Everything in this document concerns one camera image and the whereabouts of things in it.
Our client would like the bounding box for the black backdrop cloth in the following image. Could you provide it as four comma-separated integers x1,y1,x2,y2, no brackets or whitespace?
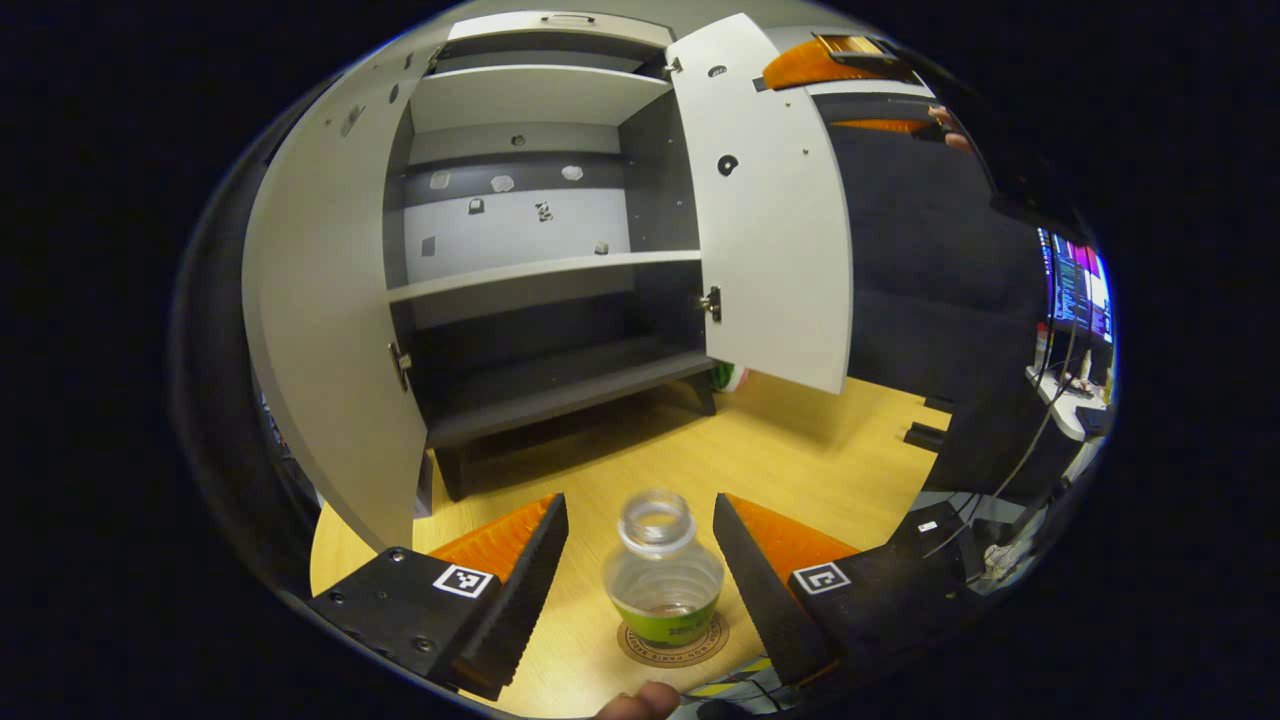
172,95,1051,601

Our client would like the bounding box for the white cabinet door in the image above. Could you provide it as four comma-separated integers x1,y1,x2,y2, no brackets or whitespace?
242,45,451,553
665,12,854,395

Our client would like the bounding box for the white side table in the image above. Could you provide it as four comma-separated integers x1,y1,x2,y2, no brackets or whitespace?
1025,365,1111,441

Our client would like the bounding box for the clear bottle with green label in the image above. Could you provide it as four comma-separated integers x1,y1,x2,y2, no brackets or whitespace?
602,490,725,649

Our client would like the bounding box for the computer monitor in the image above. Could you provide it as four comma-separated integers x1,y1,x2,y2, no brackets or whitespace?
1037,228,1113,346

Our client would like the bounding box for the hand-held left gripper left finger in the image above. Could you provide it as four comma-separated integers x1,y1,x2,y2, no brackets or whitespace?
310,492,571,701

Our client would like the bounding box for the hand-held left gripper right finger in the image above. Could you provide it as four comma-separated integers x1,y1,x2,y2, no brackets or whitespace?
712,492,986,691

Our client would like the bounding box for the black cable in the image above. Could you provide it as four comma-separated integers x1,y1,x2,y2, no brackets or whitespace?
990,320,1083,501

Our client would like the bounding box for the yellow black striped tape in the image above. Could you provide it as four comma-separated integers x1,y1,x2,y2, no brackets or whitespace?
685,655,776,699

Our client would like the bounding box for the white and grey cabinet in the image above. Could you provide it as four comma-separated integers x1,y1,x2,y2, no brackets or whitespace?
383,10,721,501

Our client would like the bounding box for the black stand foot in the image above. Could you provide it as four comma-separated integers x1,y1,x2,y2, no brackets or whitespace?
903,395,957,453

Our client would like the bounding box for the round brown coaster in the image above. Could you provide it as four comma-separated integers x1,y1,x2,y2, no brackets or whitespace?
616,608,731,669

